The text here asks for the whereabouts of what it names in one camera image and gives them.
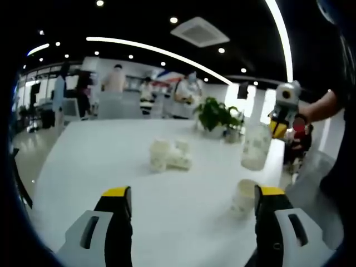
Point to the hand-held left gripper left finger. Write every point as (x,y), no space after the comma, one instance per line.
(118,242)

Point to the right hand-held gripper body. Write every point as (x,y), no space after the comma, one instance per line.
(287,96)

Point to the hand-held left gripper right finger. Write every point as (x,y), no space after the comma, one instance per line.
(267,239)

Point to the pile of paper cups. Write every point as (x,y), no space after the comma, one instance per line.
(167,158)

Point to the black screen on stand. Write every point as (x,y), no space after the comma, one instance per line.
(35,90)

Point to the tall clear cup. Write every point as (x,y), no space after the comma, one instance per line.
(256,150)

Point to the grey office chair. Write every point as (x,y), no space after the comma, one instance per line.
(71,109)
(119,105)

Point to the short ceiling light strip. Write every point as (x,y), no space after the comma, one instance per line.
(38,49)

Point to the straight ceiling light strip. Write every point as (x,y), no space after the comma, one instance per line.
(282,36)

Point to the ceiling air vent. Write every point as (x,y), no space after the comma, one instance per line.
(200,32)

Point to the long curved ceiling light strip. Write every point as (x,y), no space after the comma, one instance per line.
(155,49)

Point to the green potted plant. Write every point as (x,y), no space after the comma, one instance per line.
(214,114)

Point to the group of round ceiling spotlights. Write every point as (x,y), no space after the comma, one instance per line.
(173,20)

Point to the small glass bottle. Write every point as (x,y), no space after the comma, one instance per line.
(232,136)

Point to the printed paper cup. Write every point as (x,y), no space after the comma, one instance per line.
(243,200)

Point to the white table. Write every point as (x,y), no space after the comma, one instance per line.
(111,167)

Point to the black wall screen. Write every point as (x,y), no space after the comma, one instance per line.
(242,89)

